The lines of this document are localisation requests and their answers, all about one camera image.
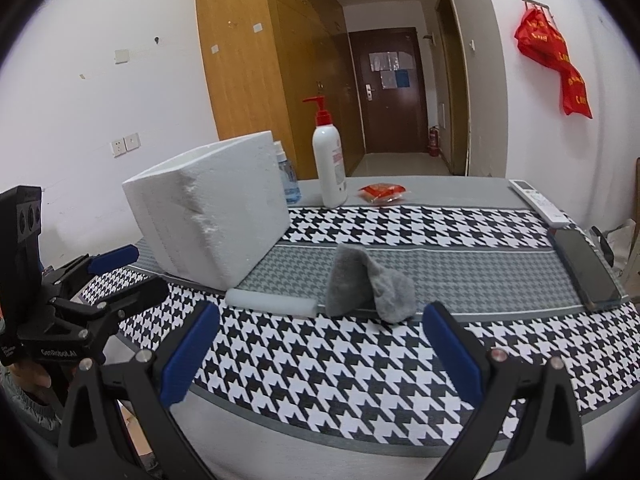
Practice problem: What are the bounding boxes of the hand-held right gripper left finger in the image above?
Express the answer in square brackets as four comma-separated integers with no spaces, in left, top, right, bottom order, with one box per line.
[57,301,221,480]

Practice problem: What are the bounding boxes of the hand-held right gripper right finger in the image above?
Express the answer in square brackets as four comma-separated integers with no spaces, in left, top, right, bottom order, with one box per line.
[422,301,586,480]

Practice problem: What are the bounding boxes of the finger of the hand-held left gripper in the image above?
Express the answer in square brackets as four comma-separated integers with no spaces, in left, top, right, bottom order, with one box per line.
[42,244,141,288]
[47,276,170,331]

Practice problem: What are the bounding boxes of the grey sock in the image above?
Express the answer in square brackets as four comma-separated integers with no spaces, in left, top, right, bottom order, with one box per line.
[326,245,416,323]

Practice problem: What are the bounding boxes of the white foam box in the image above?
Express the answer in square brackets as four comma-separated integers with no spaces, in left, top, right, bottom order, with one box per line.
[122,131,292,291]

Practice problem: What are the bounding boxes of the person's left forearm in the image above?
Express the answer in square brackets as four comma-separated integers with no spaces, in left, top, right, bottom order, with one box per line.
[0,367,63,443]

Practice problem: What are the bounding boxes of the person's left hand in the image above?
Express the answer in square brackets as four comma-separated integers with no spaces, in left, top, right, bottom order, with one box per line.
[7,362,53,401]

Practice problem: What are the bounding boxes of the white foam strip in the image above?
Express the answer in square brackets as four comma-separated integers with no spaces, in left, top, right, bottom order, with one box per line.
[225,287,318,318]

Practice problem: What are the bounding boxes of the houndstooth patterned cloth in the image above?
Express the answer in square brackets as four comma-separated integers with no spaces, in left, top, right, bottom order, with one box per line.
[80,176,640,461]

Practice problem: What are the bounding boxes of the black smartphone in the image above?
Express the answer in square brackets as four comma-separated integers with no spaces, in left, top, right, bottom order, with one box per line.
[547,228,621,311]

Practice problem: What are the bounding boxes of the white remote control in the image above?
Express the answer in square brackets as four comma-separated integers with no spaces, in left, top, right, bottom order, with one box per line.
[509,179,571,226]

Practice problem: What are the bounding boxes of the red snack packet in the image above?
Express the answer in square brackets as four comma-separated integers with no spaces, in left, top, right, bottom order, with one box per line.
[357,183,407,205]

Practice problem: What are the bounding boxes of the white plastic bag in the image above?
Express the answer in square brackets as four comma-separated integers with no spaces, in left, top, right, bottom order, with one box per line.
[607,220,640,281]

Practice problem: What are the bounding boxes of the white pump bottle red cap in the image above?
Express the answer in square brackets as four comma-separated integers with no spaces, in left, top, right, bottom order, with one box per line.
[302,96,348,208]

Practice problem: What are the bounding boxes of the wooden wardrobe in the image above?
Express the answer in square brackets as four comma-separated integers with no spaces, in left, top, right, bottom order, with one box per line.
[194,0,366,181]

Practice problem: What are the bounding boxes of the dark brown entrance door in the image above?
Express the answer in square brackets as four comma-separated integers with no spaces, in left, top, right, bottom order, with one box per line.
[348,29,431,153]

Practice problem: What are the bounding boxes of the wooden side door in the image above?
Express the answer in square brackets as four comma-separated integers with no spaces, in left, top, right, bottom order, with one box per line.
[434,0,472,177]

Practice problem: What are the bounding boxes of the red banner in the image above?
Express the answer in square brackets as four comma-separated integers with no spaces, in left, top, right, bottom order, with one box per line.
[514,7,593,119]

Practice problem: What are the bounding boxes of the black bag strap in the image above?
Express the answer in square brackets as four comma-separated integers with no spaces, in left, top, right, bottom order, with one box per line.
[590,226,617,270]

